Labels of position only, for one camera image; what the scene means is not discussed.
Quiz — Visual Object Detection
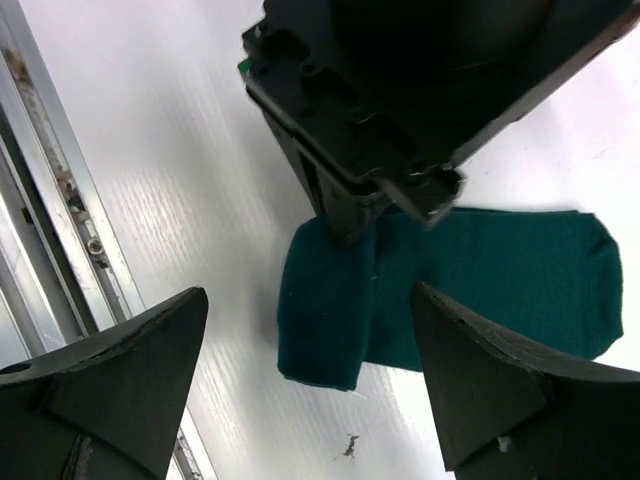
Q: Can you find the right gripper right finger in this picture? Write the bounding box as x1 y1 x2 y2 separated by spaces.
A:
411 284 639 479

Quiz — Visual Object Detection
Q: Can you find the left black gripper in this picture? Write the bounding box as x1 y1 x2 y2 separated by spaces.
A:
239 1 639 248

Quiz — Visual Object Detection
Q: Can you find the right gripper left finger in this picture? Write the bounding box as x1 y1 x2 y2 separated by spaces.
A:
1 287 208 479

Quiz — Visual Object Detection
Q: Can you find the teal sock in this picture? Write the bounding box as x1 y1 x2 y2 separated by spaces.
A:
277 208 623 391

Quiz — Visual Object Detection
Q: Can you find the aluminium mounting rail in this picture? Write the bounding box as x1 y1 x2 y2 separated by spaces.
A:
1 1 215 479

